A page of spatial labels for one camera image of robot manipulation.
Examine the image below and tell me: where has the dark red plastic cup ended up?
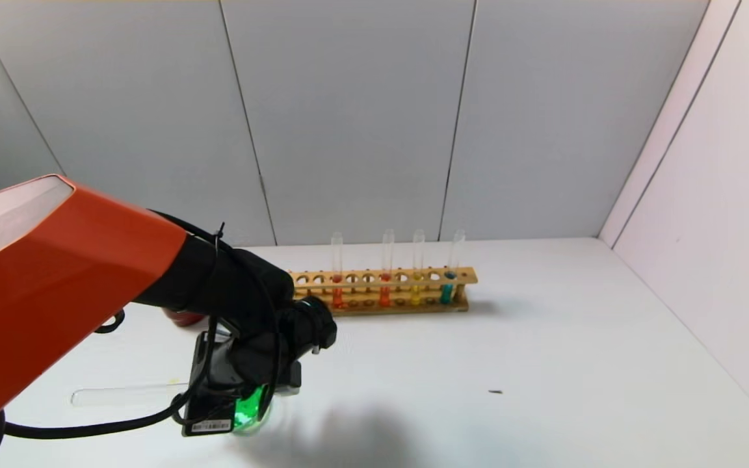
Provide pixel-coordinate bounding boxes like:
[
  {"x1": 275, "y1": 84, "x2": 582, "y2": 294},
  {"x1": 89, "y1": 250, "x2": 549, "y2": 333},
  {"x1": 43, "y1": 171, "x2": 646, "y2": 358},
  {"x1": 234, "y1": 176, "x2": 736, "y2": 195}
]
[{"x1": 163, "y1": 308, "x2": 206, "y2": 328}]

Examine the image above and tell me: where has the clear glass dish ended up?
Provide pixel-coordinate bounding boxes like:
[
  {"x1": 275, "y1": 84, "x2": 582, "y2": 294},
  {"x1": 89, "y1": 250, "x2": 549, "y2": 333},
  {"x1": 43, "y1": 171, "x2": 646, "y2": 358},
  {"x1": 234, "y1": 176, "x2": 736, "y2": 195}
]
[{"x1": 231, "y1": 385, "x2": 273, "y2": 435}]

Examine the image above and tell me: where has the orange pigment glass test tube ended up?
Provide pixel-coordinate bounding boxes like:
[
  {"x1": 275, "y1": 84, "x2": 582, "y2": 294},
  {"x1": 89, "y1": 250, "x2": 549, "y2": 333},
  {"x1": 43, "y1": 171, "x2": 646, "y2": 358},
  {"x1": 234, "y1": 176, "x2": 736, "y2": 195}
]
[
  {"x1": 378, "y1": 229, "x2": 396, "y2": 309},
  {"x1": 330, "y1": 232, "x2": 345, "y2": 310}
]

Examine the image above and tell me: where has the wooden test tube rack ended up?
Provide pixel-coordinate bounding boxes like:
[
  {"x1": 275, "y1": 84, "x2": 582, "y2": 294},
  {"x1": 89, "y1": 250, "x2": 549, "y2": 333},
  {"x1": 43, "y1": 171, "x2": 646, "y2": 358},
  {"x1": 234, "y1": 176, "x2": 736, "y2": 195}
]
[{"x1": 289, "y1": 266, "x2": 479, "y2": 317}]

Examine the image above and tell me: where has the blue pigment glass test tube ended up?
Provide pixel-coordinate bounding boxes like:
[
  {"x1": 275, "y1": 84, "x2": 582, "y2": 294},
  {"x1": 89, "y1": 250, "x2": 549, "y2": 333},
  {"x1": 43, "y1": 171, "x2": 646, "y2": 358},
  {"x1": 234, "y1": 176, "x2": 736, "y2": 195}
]
[{"x1": 439, "y1": 229, "x2": 466, "y2": 306}]

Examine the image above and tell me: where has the yellow pigment glass test tube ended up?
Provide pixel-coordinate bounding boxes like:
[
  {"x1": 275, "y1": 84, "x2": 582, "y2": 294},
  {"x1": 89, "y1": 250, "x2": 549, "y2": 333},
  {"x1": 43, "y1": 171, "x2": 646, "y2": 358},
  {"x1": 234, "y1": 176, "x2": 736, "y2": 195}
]
[
  {"x1": 409, "y1": 229, "x2": 427, "y2": 307},
  {"x1": 71, "y1": 383, "x2": 191, "y2": 408}
]

